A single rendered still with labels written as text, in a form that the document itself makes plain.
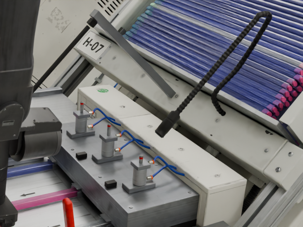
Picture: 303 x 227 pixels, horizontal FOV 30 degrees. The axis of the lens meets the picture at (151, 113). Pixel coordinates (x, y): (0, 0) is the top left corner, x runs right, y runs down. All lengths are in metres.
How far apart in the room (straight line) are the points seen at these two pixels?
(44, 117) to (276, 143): 0.38
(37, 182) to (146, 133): 0.22
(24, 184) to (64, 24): 1.31
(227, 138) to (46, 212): 0.33
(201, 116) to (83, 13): 1.32
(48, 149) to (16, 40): 0.19
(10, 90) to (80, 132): 0.40
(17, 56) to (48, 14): 1.57
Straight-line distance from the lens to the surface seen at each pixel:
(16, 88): 0.70
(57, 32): 2.28
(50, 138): 0.80
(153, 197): 0.90
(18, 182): 1.05
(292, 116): 0.91
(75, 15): 2.30
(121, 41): 1.04
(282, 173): 0.92
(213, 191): 0.91
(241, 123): 1.01
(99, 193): 0.93
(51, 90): 1.45
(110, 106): 1.18
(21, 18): 0.66
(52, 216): 0.95
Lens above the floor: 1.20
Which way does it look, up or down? 5 degrees up
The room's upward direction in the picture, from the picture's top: 40 degrees clockwise
